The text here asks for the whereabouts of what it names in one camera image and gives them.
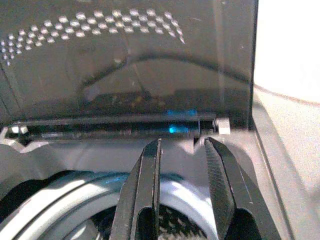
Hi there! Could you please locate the top-load washing machine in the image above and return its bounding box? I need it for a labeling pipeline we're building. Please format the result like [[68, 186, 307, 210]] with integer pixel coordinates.
[[0, 116, 301, 240]]

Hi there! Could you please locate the dark tinted washer lid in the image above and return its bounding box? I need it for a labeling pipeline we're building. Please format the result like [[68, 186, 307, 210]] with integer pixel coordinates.
[[0, 0, 259, 131]]

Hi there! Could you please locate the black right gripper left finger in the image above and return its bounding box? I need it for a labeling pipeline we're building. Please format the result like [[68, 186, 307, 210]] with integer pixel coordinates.
[[109, 138, 163, 240]]

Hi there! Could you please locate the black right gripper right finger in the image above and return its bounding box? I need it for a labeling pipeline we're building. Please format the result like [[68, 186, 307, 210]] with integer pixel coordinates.
[[203, 136, 276, 240]]

